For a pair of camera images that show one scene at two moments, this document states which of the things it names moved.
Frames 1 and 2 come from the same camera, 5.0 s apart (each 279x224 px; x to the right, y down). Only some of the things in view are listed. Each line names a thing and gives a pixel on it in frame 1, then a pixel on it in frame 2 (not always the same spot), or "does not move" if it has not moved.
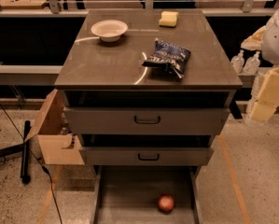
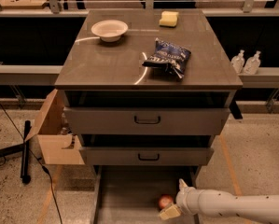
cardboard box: (58, 147) does not move
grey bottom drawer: (130, 194) does not move
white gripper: (277, 39) → (188, 200)
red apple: (165, 203) does not move
